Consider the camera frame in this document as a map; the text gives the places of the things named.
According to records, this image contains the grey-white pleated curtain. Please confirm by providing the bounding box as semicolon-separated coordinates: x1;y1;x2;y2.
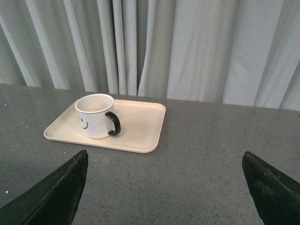
0;0;300;110

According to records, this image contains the white smiley mug black handle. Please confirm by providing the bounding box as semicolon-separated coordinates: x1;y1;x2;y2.
75;94;121;139

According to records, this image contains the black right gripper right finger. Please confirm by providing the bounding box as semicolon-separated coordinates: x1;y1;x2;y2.
242;151;300;225

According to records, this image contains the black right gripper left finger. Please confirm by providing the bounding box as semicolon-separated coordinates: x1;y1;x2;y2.
0;150;88;225

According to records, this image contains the beige rectangular tray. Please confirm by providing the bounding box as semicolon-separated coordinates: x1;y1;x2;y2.
44;99;166;153

